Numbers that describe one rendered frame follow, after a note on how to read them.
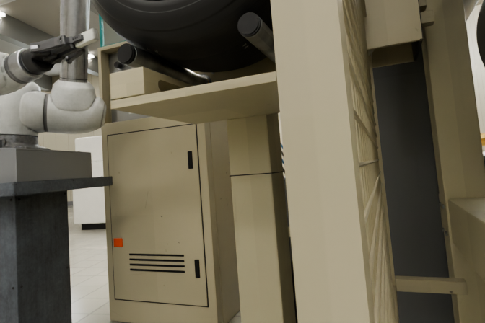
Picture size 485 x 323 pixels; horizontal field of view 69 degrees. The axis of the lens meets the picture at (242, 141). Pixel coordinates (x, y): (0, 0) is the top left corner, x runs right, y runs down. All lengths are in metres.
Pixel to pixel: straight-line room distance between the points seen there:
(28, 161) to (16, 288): 0.42
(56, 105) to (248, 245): 0.90
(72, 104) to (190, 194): 0.57
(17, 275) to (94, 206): 3.60
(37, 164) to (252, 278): 0.80
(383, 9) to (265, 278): 0.76
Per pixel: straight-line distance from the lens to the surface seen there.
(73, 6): 1.52
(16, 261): 1.44
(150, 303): 1.72
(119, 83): 0.80
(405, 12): 0.95
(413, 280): 0.99
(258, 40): 0.70
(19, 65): 1.17
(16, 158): 1.30
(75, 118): 1.51
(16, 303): 1.47
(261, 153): 1.01
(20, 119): 1.53
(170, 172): 1.54
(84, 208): 5.09
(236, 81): 0.65
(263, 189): 1.01
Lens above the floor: 0.64
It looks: 4 degrees up
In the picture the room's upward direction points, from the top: 4 degrees counter-clockwise
